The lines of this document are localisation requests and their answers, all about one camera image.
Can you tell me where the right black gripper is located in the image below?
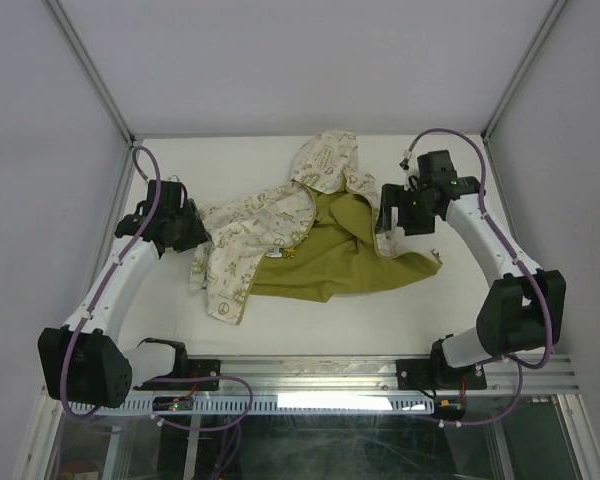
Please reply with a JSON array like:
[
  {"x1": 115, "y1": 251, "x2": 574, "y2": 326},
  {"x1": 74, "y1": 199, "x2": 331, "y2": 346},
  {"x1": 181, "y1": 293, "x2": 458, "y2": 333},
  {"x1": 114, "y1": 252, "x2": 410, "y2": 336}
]
[{"x1": 374, "y1": 183, "x2": 436, "y2": 235}]

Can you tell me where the cream green-printed hooded jacket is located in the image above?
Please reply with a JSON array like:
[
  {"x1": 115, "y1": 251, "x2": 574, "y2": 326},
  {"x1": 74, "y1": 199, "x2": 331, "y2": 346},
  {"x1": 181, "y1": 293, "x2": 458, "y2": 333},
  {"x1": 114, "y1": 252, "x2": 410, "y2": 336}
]
[{"x1": 189, "y1": 131, "x2": 442, "y2": 325}]

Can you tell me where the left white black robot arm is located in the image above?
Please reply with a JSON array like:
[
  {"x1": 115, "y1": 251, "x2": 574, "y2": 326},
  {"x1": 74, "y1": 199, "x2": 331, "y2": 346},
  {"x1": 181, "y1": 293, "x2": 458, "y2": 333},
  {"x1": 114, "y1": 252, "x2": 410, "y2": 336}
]
[{"x1": 37, "y1": 180, "x2": 210, "y2": 409}]

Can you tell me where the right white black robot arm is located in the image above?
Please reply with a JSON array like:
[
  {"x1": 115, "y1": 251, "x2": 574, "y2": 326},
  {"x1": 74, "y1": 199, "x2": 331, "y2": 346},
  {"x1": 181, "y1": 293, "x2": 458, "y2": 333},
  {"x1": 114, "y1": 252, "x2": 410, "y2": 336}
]
[{"x1": 376, "y1": 150, "x2": 566, "y2": 389}]

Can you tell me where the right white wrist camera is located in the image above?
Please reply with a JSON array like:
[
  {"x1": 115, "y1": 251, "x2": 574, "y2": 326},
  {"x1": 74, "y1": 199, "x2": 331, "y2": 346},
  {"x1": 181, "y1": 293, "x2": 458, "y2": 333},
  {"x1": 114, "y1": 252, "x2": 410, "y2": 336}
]
[{"x1": 399, "y1": 149, "x2": 420, "y2": 176}]

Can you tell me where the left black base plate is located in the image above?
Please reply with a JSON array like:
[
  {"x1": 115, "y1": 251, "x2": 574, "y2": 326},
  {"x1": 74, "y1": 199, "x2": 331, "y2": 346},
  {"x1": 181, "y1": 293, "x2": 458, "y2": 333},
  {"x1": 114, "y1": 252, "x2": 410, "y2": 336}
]
[{"x1": 135, "y1": 357, "x2": 222, "y2": 392}]

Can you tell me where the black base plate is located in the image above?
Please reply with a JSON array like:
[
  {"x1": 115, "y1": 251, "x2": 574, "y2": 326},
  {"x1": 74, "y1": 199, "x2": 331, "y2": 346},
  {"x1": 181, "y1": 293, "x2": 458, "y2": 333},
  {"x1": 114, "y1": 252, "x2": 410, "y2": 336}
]
[
  {"x1": 395, "y1": 358, "x2": 487, "y2": 391},
  {"x1": 135, "y1": 357, "x2": 222, "y2": 392}
]

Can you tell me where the aluminium mounting rail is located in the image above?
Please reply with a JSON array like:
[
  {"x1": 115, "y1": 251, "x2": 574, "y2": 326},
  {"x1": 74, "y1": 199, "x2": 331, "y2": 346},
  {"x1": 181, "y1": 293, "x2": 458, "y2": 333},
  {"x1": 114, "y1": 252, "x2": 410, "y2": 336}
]
[{"x1": 44, "y1": 353, "x2": 581, "y2": 396}]

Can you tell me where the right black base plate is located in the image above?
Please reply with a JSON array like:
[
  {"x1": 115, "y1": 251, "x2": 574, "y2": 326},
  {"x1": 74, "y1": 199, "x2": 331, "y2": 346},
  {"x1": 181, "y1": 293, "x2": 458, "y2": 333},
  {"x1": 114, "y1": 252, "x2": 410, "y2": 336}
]
[{"x1": 395, "y1": 358, "x2": 487, "y2": 391}]

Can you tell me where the left aluminium frame post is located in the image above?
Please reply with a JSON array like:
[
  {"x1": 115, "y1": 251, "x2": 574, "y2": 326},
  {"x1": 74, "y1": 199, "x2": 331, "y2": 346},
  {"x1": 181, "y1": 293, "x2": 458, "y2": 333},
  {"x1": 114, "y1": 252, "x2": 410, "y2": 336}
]
[{"x1": 42, "y1": 0, "x2": 135, "y2": 182}]

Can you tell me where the aluminium frame post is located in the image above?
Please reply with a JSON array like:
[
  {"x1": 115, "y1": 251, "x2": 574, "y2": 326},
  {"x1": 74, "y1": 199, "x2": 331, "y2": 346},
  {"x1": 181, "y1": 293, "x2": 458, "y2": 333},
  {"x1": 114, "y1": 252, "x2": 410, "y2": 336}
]
[
  {"x1": 481, "y1": 0, "x2": 570, "y2": 146},
  {"x1": 42, "y1": 0, "x2": 135, "y2": 182}
]

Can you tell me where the white slotted cable duct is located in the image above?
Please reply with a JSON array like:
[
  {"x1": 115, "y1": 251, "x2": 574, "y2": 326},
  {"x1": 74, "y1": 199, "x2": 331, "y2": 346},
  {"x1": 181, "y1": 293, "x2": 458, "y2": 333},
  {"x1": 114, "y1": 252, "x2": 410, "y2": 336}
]
[{"x1": 98, "y1": 393, "x2": 434, "y2": 416}]

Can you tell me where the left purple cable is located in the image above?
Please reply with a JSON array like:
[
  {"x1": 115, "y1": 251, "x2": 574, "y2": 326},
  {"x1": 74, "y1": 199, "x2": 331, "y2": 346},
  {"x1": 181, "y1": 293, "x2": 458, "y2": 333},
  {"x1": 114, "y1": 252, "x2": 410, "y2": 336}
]
[{"x1": 59, "y1": 145, "x2": 254, "y2": 480}]

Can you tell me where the right aluminium frame post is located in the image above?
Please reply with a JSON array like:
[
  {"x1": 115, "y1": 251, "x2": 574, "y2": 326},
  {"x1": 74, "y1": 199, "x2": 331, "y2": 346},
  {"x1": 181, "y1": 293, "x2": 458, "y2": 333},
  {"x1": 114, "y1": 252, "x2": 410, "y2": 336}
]
[{"x1": 481, "y1": 0, "x2": 570, "y2": 146}]

